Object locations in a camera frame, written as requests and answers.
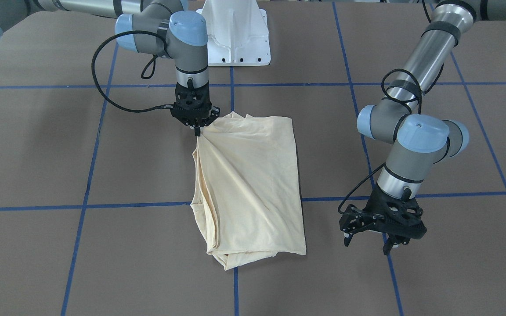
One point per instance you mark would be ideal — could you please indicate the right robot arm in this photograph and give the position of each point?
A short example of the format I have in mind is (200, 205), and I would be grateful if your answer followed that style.
(161, 28)

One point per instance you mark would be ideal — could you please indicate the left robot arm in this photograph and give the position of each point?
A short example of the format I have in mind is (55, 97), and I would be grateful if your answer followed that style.
(418, 140)

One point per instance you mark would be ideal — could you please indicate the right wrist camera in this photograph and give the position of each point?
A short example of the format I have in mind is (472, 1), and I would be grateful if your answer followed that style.
(192, 99)

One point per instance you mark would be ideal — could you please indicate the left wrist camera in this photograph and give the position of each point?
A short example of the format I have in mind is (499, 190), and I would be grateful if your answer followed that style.
(400, 217)

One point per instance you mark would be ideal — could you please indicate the beige long-sleeve graphic shirt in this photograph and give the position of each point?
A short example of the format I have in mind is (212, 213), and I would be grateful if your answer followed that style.
(246, 202)

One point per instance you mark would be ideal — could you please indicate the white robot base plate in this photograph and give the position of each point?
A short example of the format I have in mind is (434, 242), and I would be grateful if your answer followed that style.
(238, 33)

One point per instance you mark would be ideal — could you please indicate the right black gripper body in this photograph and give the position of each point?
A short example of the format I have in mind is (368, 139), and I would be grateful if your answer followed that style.
(197, 125)

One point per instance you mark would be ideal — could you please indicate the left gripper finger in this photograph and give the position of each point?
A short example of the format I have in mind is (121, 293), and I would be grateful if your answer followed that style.
(348, 237)
(394, 241)

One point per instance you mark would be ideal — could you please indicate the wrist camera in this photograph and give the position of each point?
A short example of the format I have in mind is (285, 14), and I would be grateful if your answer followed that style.
(400, 217)
(192, 99)

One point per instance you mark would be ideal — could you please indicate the brown table mat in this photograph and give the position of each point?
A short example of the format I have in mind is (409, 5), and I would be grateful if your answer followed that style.
(94, 201)

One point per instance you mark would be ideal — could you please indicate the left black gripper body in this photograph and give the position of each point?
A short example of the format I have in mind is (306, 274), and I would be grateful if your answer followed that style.
(370, 205)

